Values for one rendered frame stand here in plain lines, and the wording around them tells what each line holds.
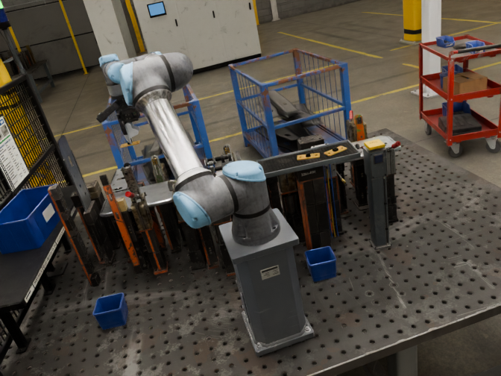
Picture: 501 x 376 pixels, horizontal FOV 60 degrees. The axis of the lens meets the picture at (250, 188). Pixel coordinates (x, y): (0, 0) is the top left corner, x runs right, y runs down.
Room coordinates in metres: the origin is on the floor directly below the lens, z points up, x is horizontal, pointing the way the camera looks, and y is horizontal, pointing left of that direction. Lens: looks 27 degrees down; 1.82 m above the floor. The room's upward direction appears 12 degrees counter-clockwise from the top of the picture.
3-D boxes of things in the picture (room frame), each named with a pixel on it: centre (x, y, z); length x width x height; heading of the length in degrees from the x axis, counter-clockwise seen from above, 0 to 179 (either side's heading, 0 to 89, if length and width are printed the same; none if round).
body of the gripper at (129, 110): (1.78, 0.44, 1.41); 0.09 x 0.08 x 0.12; 91
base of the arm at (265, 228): (1.13, 0.01, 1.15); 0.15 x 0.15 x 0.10
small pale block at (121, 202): (1.65, 0.55, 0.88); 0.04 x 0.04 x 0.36; 1
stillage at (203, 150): (4.05, 0.75, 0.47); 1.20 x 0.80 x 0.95; 8
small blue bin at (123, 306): (1.34, 0.63, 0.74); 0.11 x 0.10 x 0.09; 91
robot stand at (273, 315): (1.13, 0.01, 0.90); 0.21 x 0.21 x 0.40; 10
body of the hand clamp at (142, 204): (1.62, 0.47, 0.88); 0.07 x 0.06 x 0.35; 1
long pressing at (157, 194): (1.80, -0.01, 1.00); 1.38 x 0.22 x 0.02; 91
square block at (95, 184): (1.91, 0.75, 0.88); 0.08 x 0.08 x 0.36; 1
